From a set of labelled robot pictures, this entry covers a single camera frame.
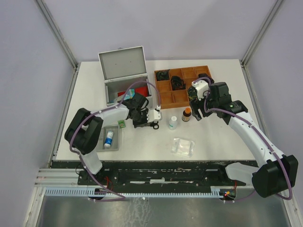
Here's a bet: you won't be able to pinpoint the rolled tie green pattern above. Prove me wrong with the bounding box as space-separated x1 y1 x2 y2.
155 70 169 81

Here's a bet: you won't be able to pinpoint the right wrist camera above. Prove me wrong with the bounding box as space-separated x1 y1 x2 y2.
191 78 211 100

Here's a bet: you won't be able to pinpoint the small white bottle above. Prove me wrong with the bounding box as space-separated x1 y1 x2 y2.
168 116 178 130

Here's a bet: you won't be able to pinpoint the blue cotton swab packet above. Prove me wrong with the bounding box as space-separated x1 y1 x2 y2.
116 89 135 102

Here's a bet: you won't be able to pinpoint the black handled scissors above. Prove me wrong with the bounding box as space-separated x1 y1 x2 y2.
143 121 159 130

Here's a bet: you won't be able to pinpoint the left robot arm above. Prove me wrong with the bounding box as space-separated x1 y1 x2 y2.
64 93 149 184

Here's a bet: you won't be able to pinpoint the white gauze packet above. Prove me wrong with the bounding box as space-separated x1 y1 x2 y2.
171 138 195 157

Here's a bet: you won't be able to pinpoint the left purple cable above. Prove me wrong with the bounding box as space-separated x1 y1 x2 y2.
70 80 161 203

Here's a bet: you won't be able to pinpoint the brown bottle orange cap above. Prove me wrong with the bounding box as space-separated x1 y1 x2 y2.
182 107 191 122

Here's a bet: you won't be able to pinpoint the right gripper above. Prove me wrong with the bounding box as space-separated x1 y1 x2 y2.
188 88 219 121

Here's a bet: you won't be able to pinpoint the white slotted cable duct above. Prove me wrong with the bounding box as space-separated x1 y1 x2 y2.
45 186 224 197

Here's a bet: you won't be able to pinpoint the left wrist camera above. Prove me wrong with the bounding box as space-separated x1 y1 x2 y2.
147 106 162 123

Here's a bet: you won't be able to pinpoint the rolled tie yellow blue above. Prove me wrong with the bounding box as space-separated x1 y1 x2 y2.
187 87 197 101

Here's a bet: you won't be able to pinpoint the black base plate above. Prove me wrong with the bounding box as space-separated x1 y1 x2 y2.
75 160 261 190

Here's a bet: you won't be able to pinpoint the wooden compartment tray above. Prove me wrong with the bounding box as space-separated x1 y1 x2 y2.
154 65 212 109

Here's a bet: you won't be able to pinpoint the rolled tie dark dotted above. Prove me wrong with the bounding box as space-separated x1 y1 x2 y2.
198 73 212 80

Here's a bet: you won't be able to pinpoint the red first aid pouch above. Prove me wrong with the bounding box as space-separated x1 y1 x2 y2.
117 87 149 97

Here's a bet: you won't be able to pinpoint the white blue bottle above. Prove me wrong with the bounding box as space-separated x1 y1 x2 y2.
104 131 114 149

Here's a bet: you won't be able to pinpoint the small green packet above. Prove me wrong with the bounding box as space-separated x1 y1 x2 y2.
118 120 126 129

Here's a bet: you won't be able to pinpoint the grey metal box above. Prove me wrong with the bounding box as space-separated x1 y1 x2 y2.
98 46 153 107

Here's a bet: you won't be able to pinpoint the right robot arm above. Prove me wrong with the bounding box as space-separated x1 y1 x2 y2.
190 77 298 200

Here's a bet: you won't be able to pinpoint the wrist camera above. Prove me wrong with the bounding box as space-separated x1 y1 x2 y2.
191 78 211 100
147 106 162 123

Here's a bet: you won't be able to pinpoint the grey plastic insert tray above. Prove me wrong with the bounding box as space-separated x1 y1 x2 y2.
96 125 120 152

